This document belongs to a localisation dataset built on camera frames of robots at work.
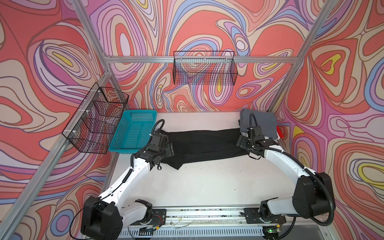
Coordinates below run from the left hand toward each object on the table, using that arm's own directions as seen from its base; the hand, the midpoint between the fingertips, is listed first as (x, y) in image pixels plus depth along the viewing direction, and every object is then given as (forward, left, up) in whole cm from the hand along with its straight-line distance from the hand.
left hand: (169, 149), depth 84 cm
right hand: (+3, -45, -4) cm, 45 cm away
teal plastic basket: (+23, +30, -12) cm, 40 cm away
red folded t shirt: (+18, -74, -9) cm, 77 cm away
